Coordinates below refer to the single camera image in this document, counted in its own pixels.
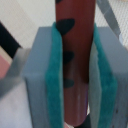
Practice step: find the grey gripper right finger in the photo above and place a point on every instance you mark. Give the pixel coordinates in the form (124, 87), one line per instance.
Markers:
(108, 81)

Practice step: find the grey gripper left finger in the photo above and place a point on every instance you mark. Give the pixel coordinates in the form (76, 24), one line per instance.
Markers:
(44, 77)

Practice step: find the brown grilled sausage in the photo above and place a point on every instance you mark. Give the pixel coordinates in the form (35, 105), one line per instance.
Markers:
(75, 22)

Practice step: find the wooden handled knife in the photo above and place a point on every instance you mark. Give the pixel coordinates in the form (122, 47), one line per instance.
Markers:
(109, 16)

